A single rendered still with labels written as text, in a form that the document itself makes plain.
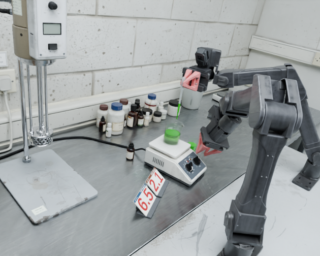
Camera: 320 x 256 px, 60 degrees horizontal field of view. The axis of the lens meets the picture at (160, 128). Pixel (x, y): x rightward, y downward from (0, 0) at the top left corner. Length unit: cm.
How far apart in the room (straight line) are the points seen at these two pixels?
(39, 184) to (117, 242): 31
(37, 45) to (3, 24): 38
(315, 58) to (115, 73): 137
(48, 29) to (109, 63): 64
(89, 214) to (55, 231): 10
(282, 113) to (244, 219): 26
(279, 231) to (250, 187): 31
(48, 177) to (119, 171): 23
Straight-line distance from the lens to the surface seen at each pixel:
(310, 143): 119
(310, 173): 125
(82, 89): 126
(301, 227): 101
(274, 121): 62
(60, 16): 71
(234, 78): 107
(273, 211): 102
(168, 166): 98
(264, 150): 64
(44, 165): 101
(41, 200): 87
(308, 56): 219
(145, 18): 140
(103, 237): 78
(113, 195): 90
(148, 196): 88
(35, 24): 69
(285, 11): 230
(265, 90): 64
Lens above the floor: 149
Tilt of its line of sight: 26 degrees down
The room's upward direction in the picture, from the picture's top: 10 degrees clockwise
